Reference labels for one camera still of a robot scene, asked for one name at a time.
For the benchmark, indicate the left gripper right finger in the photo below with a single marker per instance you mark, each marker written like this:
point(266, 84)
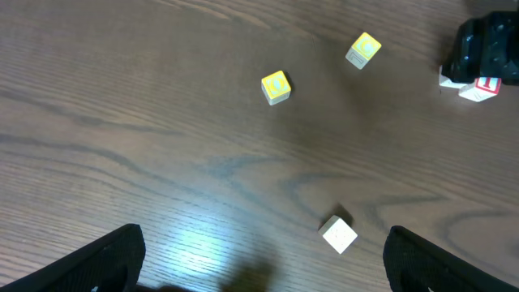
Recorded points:
point(413, 264)

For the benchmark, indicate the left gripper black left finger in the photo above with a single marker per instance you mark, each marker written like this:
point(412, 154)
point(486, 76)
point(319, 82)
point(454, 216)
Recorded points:
point(111, 263)

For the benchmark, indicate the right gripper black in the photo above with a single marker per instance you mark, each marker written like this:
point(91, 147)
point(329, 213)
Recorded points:
point(485, 47)

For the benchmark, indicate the red letter I block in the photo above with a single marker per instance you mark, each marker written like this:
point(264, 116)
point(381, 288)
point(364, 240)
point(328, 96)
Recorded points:
point(481, 89)

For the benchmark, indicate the red letter A block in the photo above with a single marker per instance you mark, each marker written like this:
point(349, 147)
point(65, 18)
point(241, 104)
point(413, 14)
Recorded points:
point(444, 81)

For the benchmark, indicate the plain cream wooden block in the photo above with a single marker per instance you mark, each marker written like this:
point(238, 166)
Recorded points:
point(337, 233)

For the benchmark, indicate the yellow block upper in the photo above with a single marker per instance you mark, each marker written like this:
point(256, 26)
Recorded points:
point(362, 50)

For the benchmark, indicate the yellow block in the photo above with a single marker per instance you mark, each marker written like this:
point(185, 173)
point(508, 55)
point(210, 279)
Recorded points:
point(362, 50)
point(276, 87)

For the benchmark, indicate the yellow block lower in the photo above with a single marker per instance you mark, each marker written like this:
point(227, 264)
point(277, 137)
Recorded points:
point(276, 87)

